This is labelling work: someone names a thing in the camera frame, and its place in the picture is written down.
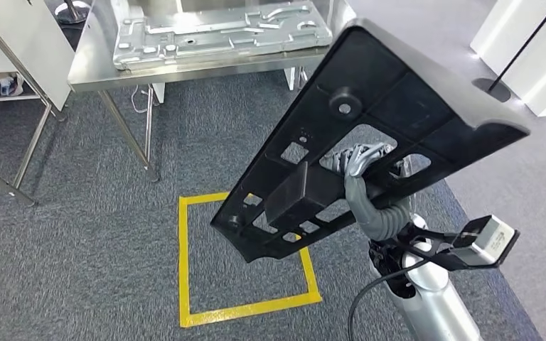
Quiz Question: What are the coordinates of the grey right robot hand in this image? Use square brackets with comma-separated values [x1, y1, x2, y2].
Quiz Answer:
[331, 142, 398, 223]

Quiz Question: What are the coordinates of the black plastic panel part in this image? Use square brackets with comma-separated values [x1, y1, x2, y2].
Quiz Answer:
[210, 18, 532, 264]

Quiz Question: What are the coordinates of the stainless steel workbench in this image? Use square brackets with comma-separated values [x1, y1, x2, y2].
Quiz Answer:
[67, 0, 359, 182]

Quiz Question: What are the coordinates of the black pole stand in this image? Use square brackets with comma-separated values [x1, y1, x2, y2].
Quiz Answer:
[471, 0, 546, 103]

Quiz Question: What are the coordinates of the stamped grey metal plate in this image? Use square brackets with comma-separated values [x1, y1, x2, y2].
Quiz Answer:
[112, 0, 334, 72]

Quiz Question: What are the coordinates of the white partition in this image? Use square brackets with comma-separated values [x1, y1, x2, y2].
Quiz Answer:
[469, 0, 546, 118]

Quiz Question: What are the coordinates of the chrome pole stand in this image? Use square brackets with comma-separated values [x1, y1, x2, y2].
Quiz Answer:
[55, 0, 90, 24]

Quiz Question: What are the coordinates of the white panel board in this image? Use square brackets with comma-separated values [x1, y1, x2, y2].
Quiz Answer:
[0, 0, 76, 112]

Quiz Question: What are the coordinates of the person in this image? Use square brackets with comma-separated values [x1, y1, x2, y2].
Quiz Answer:
[0, 72, 22, 97]

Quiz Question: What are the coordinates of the black camera bracket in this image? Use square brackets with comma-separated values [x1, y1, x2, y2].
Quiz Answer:
[372, 221, 496, 273]

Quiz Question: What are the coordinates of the black cable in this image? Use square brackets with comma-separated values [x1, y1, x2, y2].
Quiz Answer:
[346, 257, 432, 341]

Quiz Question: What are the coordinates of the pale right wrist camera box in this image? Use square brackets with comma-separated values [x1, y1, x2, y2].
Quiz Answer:
[451, 215, 521, 270]

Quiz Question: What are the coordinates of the white cable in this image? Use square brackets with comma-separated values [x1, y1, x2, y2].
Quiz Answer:
[130, 85, 156, 115]

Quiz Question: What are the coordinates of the steel frame table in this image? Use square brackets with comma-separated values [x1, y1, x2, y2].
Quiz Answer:
[0, 0, 67, 207]

